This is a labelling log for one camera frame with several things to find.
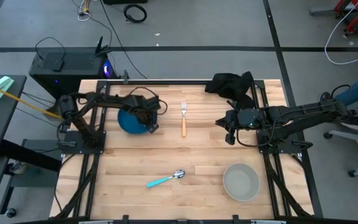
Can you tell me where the fork with orange handle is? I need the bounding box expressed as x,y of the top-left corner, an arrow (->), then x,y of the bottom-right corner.
180,101 -> 188,138

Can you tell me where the black metal table frame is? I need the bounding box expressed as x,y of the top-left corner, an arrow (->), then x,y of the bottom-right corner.
53,79 -> 315,224

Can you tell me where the white cable bundle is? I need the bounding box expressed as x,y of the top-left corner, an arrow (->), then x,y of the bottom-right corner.
76,0 -> 93,22

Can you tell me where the spoon with teal handle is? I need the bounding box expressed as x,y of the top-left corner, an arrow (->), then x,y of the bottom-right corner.
146,169 -> 186,189

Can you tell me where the coiled black cable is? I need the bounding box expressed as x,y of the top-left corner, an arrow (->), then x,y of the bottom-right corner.
122,4 -> 148,24

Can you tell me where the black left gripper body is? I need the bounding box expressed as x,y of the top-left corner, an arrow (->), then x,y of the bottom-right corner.
132,95 -> 162,125

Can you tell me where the small black adapter box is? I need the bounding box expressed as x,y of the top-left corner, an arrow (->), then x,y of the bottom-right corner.
44,52 -> 65,72

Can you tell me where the grey bowl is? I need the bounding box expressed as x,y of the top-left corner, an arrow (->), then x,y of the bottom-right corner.
223,162 -> 261,202

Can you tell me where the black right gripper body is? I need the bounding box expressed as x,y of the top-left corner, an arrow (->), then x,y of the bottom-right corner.
228,108 -> 265,130

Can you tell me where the blue bowl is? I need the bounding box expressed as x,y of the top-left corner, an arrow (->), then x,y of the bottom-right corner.
117,108 -> 155,135

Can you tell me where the black wifi antenna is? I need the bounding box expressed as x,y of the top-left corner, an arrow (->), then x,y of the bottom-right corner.
94,36 -> 111,57

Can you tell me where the mint green stapler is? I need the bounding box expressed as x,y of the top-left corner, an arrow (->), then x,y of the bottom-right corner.
0,76 -> 15,100

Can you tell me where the long white cable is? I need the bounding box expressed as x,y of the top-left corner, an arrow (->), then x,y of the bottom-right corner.
324,0 -> 358,65

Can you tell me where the yellow strap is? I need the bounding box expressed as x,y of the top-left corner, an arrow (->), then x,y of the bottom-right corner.
0,79 -> 63,121

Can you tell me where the long black floor cable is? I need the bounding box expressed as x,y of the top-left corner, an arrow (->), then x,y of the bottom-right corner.
99,0 -> 149,80

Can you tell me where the grey low shelf cart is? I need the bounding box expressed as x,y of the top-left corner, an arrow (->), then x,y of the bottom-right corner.
0,138 -> 62,218

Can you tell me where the black cloth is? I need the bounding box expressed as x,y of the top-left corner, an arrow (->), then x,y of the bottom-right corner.
204,71 -> 256,110

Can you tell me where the black computer tower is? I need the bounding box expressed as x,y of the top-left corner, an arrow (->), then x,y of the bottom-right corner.
29,46 -> 117,100

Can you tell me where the thin black cable loop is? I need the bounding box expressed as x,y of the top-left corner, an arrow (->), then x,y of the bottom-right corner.
35,36 -> 67,60

